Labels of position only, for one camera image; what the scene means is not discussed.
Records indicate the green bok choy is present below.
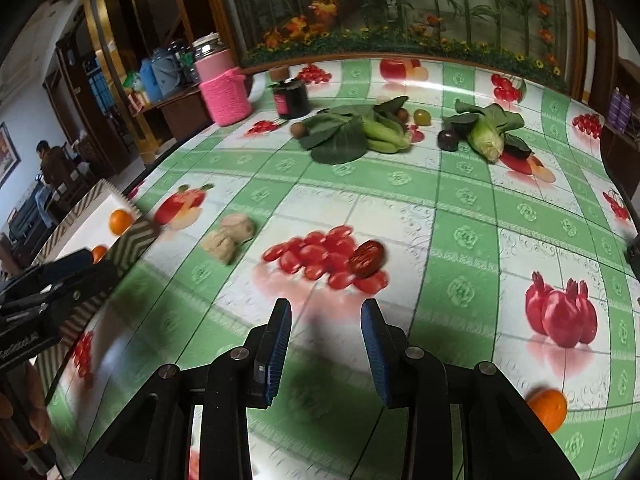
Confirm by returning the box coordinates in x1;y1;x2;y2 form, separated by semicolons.
298;95;415;166

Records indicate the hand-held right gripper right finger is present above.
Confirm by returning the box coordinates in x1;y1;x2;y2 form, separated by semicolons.
361;298;581;480

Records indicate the flower and bamboo mural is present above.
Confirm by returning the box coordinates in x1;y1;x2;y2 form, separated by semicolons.
220;0;576;81

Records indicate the beige shredded fibre block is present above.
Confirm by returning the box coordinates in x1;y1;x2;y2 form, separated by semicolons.
221;212;257;243
201;230;240;266

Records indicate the pale green leafy cabbage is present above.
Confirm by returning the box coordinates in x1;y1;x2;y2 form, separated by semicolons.
442;100;526;163

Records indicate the dark jar with cork lid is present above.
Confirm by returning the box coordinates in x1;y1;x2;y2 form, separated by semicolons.
269;66;311;121

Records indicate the framed wall picture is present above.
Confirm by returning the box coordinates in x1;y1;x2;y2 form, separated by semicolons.
0;121;22;188

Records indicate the small dark eggplant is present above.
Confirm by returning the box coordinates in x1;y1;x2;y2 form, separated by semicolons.
502;137;534;161

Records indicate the person's left hand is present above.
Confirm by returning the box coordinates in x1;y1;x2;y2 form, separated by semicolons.
0;362;53;461

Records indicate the wooden cabinet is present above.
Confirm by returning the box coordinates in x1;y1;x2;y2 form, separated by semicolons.
132;85;216;161

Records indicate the small orange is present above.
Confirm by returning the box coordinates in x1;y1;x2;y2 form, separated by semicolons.
526;388;569;433

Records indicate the pink bottle with knitted sleeve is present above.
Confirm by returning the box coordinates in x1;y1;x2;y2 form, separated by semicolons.
192;32;252;126

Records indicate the green packet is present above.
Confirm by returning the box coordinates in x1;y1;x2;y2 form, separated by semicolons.
122;71;143;106

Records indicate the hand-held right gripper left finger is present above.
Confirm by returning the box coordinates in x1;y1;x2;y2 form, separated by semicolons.
72;298;292;480

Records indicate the red date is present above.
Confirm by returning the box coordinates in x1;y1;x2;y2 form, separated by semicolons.
348;240;387;279

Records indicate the striped cardboard box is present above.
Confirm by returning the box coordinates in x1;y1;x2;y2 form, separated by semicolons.
27;180;162;403

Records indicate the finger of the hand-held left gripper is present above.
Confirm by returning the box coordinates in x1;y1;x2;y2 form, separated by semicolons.
7;249;95;286
0;260;123;328

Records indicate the fruit print tablecloth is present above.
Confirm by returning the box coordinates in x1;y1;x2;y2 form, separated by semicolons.
45;57;640;480

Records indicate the purple bottle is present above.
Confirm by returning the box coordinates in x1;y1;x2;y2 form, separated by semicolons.
622;89;637;134
609;87;623;131

